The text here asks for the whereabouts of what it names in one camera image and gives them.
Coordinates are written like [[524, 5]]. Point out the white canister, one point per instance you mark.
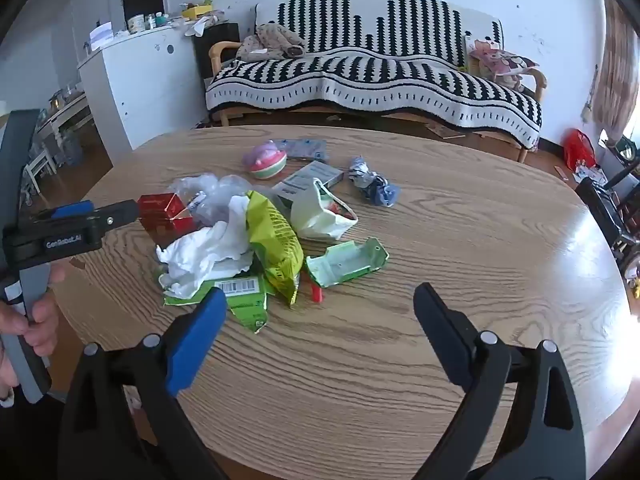
[[135, 24]]

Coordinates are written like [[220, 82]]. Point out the pink printed cushion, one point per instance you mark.
[[500, 60]]

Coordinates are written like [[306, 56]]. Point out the white tissue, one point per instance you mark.
[[210, 250]]

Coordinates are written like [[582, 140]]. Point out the white cabinet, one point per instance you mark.
[[145, 85]]

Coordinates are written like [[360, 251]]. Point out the grey cardboard box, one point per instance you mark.
[[305, 177]]

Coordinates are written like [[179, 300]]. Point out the teal lidded jar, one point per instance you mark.
[[160, 19]]

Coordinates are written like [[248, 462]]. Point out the white side table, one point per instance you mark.
[[65, 115]]

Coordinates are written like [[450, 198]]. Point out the red bag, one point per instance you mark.
[[580, 150]]

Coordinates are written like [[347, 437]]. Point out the blue and white wrapper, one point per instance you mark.
[[372, 182]]

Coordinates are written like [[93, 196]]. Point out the small red wrapper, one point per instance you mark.
[[317, 295]]

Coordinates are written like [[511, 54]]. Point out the white crumpled paper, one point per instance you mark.
[[200, 25]]

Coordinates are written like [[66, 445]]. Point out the patterned curtain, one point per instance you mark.
[[617, 60]]

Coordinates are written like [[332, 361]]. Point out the person's left hand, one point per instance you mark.
[[45, 310]]

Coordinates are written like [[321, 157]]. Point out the hanging wall duster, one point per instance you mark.
[[590, 105]]

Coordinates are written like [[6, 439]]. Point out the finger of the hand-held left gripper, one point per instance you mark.
[[70, 208], [120, 212]]

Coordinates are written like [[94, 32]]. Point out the wooden sofa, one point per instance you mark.
[[216, 51]]

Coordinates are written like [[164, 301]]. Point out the cardboard piece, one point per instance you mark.
[[445, 131]]

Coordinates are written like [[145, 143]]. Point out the clear water jug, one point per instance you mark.
[[72, 147]]

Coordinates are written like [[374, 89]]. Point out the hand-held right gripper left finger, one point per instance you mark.
[[197, 340]]

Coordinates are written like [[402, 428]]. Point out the torn green and white carton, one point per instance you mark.
[[350, 260]]

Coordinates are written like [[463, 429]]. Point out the yellow-green snack bag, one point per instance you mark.
[[275, 245]]

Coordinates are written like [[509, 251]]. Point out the clear plastic bag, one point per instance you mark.
[[220, 195]]

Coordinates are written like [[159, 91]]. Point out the white paper card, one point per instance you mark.
[[102, 35]]

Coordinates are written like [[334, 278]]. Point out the black wooden chair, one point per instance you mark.
[[607, 215]]

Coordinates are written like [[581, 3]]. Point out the yellow box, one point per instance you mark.
[[195, 11]]

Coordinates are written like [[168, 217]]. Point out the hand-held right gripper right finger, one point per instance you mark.
[[445, 332]]

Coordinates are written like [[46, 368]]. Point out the red cardboard box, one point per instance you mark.
[[155, 210]]

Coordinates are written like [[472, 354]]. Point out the white plastic bag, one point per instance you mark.
[[315, 217]]

